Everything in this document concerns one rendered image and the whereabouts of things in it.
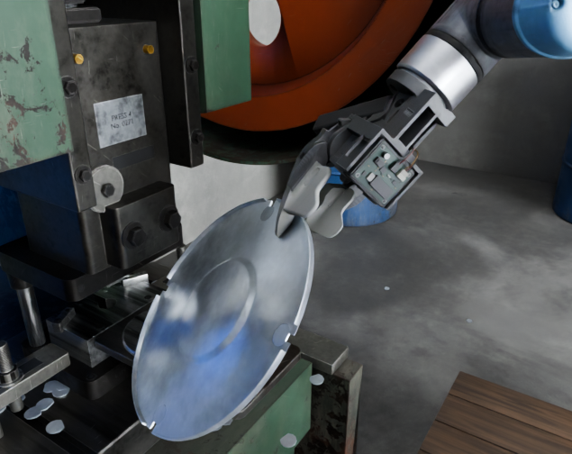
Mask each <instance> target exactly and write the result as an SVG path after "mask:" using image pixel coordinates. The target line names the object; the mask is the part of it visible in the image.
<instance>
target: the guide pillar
mask: <svg viewBox="0 0 572 454"><path fill-rule="evenodd" d="M16 293H17V296H18V300H19V304H20V307H21V311H22V315H23V321H24V325H25V329H26V332H27V336H28V340H29V343H30V345H31V346H32V347H39V346H41V345H43V344H44V343H45V342H46V338H45V334H44V330H43V326H42V322H41V316H40V311H39V307H38V304H37V299H36V295H35V292H34V287H33V286H32V287H29V288H27V289H23V290H16Z"/></svg>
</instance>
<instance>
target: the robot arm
mask: <svg viewBox="0 0 572 454"><path fill-rule="evenodd" d="M501 58H505V59H520V58H550V59H572V0H455V1H454V2H453V3H452V4H451V5H450V6H449V8H448V9H447V10H446V11H445V12H444V13H443V14H442V15H441V17H440V18H439V19H438V20H437V21H436V22H435V23H434V25H433V26H432V27H431V28H430V29H429V30H428V31H427V32H426V33H425V34H424V35H423V36H422V37H421V38H420V39H419V40H418V41H417V42H416V43H415V45H414V46H413V47H412V48H411V49H410V50H409V51H408V53H407V54H406V55H405V56H404V57H403V58H402V59H401V60H400V62H399V63H398V64H397V69H396V70H395V71H394V72H393V73H392V74H391V75H390V76H389V78H388V79H387V80H386V83H387V86H388V87H389V89H390V90H391V92H392V93H393V94H394V95H393V96H391V95H388V96H385V97H381V98H378V99H375V100H372V101H368V102H365V103H362V104H356V105H353V106H350V107H347V108H343V109H340V110H337V111H334V112H330V113H325V114H322V115H320V116H319V117H318V119H317V121H316V123H315V125H314V127H313V131H314V132H315V133H316V134H317V136H316V137H315V138H314V139H312V140H311V141H310V142H308V143H307V144H306V145H305V147H304V148H303V149H302V151H301V152H300V154H299V155H298V157H297V159H296V161H295V164H294V167H293V169H292V172H291V174H290V176H289V179H288V180H287V183H286V184H287V186H286V190H285V192H284V194H283V197H282V200H281V203H280V206H279V209H278V213H277V221H276V229H275V234H276V236H277V237H278V238H280V237H281V236H282V235H283V234H284V233H285V231H286V230H287V229H288V228H289V227H290V226H291V224H292V221H293V219H294V217H295V215H296V216H299V217H302V218H305V220H306V222H307V224H308V226H309V229H310V232H311V233H312V232H315V233H317V234H320V235H322V236H324V237H327V238H332V237H334V236H336V235H337V234H338V233H339V232H340V231H341V229H342V227H343V220H342V214H343V212H344V211H345V210H348V209H350V208H352V207H354V206H355V205H357V204H359V203H360V202H361V201H362V200H364V199H365V197H366V198H367V199H368V200H369V201H370V202H372V203H373V204H374V205H379V206H381V207H382V208H383V207H384V208H385V209H387V211H389V210H390V208H391V207H392V206H393V205H394V204H395V203H396V202H397V201H398V200H399V199H400V198H401V196H402V195H403V194H404V193H405V192H406V191H407V190H408V189H409V188H410V187H411V186H412V184H413V183H414V182H415V181H416V180H417V179H418V178H419V177H420V176H421V175H422V173H423V172H422V171H421V170H420V169H419V168H418V167H417V165H416V164H415V163H416V161H417V160H418V158H419V155H420V154H419V152H418V151H417V150H416V148H417V147H418V145H419V144H420V143H421V142H422V141H423V140H424V139H425V138H426V137H427V136H428V134H429V133H430V132H431V131H432V130H433V129H434V128H435V127H436V126H437V125H441V126H443V127H446V128H447V126H448V125H449V124H450V123H451V122H452V121H453V120H454V119H455V118H456V117H455V115H454V114H453V113H452V111H453V109H454V108H455V107H456V106H457V105H458V104H459V103H460V102H461V101H462V100H463V99H464V97H465V96H466V95H467V94H468V93H469V92H470V91H471V90H472V89H473V88H474V87H475V85H477V84H478V83H479V82H480V81H481V80H482V78H483V77H484V76H485V75H486V74H487V73H488V72H489V71H490V70H491V69H492V68H493V66H494V65H495V64H496V63H497V62H498V61H499V60H500V59H501ZM413 151H416V152H417V156H416V157H415V156H414V155H413V154H412V153H413ZM325 166H326V167H325ZM332 167H335V168H336V169H337V170H338V171H339V172H340V181H342V182H343V184H331V183H329V184H326V182H327V181H328V179H329V178H330V176H331V169H330V168H332ZM408 181H409V182H408ZM407 182H408V184H407V185H406V183H407ZM325 184H326V185H325ZM324 185H325V186H324ZM405 185H406V186H405ZM323 186H324V187H323ZM403 187H404V188H403ZM402 188H403V189H402ZM321 189H322V190H321ZM401 189H402V190H401ZM320 190H321V191H320ZM400 190H401V191H400ZM399 191H400V192H399ZM319 192H320V194H319ZM398 192H399V193H398ZM397 193H398V194H397ZM396 194H397V195H396ZM394 197H395V198H394ZM393 198H394V199H393ZM392 199H393V200H392Z"/></svg>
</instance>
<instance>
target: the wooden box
mask: <svg viewBox="0 0 572 454"><path fill-rule="evenodd" d="M417 454H572V411H569V410H567V409H565V408H562V407H559V406H556V405H554V404H550V403H547V402H544V401H542V400H540V399H537V398H534V397H532V396H529V395H525V394H522V393H520V392H517V391H514V390H512V389H510V388H507V387H504V386H499V385H498V384H495V383H492V382H489V381H487V380H484V379H482V378H479V377H475V376H472V375H469V374H467V373H465V372H462V371H459V374H458V376H457V377H456V379H455V381H454V383H453V385H452V387H451V389H450V391H449V394H448V395H447V397H446V399H445V401H444V402H443V404H442V406H441V408H440V410H439V412H438V414H437V416H436V418H435V421H434V422H433V424H432V426H431V428H430V429H429V431H428V433H427V435H426V437H425V439H424V441H423V443H422V446H421V447H420V449H419V450H418V452H417Z"/></svg>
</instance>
